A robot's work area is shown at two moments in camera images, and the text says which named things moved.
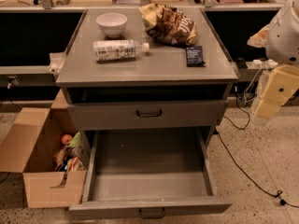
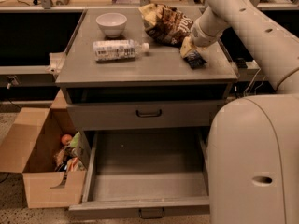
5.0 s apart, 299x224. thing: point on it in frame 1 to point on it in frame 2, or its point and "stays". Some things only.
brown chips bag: (168, 24) stays
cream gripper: (284, 37) to (200, 36)
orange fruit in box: (65, 138) stays
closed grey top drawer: (147, 114) stays
